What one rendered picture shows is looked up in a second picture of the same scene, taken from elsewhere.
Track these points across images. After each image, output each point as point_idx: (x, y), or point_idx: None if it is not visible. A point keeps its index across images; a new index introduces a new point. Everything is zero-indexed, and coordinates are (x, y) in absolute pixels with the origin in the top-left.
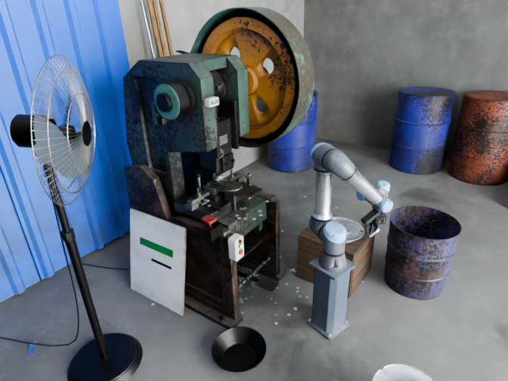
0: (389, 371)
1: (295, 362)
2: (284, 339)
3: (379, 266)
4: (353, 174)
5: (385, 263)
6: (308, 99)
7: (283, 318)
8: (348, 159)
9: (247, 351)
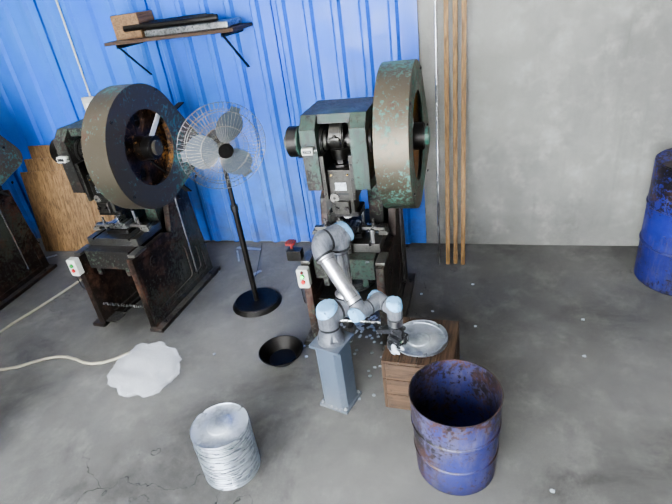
0: (240, 411)
1: (287, 389)
2: (309, 376)
3: None
4: (317, 259)
5: (441, 413)
6: (399, 176)
7: None
8: (321, 244)
9: (288, 360)
